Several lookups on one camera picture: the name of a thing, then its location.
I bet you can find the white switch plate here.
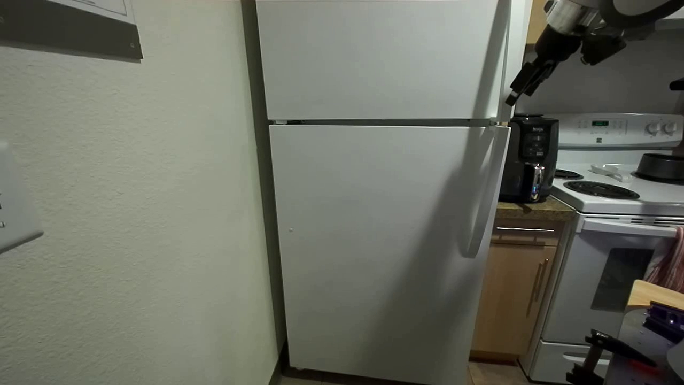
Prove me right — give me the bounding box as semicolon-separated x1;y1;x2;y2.
0;137;45;254

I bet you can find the black clamp stand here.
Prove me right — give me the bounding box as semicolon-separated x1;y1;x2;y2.
565;327;668;385

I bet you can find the dark blue object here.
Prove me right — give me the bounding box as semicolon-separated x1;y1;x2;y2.
643;300;684;345

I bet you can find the metal cabinet door handle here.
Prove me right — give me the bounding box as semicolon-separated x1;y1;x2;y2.
526;259;552;318

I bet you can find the white range hood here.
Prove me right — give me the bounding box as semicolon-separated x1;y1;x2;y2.
650;9;684;34

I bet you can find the white electric stove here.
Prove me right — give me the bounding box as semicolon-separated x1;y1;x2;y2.
522;110;684;385

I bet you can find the black coffee maker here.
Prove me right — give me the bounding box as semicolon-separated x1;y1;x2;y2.
499;112;563;208

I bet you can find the red kitchen towel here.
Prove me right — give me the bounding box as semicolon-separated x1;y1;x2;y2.
643;223;684;294

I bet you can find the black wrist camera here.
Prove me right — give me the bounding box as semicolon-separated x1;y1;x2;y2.
580;28;628;69

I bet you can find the wooden upper cabinet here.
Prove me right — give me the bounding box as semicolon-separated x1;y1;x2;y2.
526;0;554;47

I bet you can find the brown speckled countertop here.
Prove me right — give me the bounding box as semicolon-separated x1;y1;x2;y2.
493;194;581;226

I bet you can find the large black coil burner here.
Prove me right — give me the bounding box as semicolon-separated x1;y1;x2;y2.
563;180;641;201

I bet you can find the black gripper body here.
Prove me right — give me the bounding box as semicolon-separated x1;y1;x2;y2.
532;28;586;72

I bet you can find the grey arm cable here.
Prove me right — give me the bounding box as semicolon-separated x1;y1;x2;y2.
607;0;684;25

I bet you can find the light wooden board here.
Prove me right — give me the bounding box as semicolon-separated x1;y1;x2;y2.
625;277;684;314

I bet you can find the wooden base cabinet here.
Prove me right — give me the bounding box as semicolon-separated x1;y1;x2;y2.
468;211;581;365

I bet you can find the metal drawer handle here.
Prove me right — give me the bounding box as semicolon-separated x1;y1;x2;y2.
493;224;557;238

